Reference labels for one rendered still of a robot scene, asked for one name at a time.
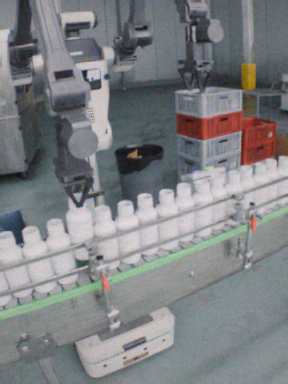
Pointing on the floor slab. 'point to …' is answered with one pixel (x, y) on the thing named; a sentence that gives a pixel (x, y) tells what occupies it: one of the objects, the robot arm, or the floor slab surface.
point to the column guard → (248, 76)
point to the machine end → (16, 120)
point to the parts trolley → (269, 101)
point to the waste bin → (140, 172)
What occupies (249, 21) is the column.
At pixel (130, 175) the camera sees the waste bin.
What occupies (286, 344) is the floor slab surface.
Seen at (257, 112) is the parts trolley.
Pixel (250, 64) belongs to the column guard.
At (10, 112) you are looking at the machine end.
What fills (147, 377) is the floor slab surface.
